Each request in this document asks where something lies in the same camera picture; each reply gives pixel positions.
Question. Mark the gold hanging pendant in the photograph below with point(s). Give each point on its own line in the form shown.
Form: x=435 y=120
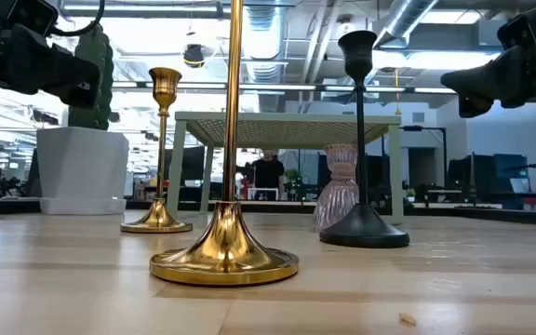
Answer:
x=397 y=93

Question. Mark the silver corrugated ventilation duct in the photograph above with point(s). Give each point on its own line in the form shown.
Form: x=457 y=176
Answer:
x=263 y=37

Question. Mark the black table frame rail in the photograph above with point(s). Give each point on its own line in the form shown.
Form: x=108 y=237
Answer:
x=482 y=214

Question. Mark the black computer monitor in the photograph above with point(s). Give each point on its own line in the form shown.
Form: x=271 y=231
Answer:
x=191 y=165

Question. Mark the blue desk partition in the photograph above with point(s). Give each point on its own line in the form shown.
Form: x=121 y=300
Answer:
x=510 y=172

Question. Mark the small crumb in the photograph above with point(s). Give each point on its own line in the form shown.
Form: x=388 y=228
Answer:
x=406 y=319

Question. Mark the white metal frame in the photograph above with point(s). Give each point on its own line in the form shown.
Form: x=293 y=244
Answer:
x=263 y=189

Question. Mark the silver round ceiling duct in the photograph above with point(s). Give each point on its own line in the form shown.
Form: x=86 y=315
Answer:
x=407 y=18

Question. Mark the short gold candlestick holder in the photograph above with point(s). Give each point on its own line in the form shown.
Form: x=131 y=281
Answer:
x=157 y=218

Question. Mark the green cactus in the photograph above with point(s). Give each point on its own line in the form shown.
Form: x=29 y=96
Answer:
x=104 y=51

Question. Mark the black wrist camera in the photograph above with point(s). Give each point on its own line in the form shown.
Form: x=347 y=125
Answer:
x=524 y=28
x=33 y=16

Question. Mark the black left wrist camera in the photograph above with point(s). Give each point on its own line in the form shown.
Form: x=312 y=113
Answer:
x=33 y=16

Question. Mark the black metal candlestick holder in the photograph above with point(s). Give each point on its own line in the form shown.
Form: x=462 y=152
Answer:
x=363 y=230

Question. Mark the tall gold candlestick holder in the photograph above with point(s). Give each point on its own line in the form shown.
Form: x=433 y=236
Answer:
x=225 y=251

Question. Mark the black ceiling dome lamp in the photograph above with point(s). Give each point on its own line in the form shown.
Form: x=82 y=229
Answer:
x=194 y=56

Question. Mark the white square planter pot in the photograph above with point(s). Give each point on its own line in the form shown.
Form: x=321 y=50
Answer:
x=82 y=163

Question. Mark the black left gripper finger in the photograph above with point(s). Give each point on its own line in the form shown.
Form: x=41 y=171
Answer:
x=58 y=76

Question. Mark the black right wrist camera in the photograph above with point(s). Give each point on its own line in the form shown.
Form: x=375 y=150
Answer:
x=524 y=28

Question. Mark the person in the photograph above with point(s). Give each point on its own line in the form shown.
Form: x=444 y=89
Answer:
x=268 y=174

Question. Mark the pale green side table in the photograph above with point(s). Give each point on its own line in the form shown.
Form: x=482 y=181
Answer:
x=286 y=118

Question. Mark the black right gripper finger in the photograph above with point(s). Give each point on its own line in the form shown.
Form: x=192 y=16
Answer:
x=491 y=84

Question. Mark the pink ribbed glass candle holder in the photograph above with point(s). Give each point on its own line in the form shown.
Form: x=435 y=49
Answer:
x=338 y=195

